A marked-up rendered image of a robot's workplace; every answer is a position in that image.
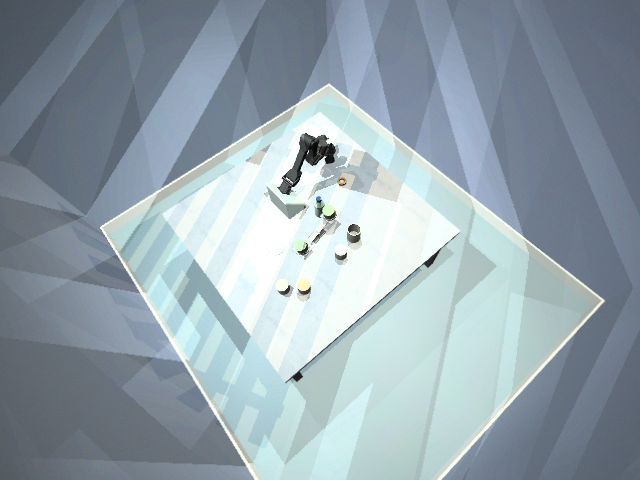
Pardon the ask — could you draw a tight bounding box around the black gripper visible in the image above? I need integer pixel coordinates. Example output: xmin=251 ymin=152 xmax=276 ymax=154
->
xmin=317 ymin=134 xmax=335 ymax=164

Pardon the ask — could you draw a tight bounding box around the tan cylinder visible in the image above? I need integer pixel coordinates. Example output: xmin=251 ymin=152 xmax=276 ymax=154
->
xmin=297 ymin=279 xmax=311 ymax=295

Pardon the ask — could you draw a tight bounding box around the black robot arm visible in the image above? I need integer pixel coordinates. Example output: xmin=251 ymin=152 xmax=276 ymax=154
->
xmin=277 ymin=133 xmax=336 ymax=195

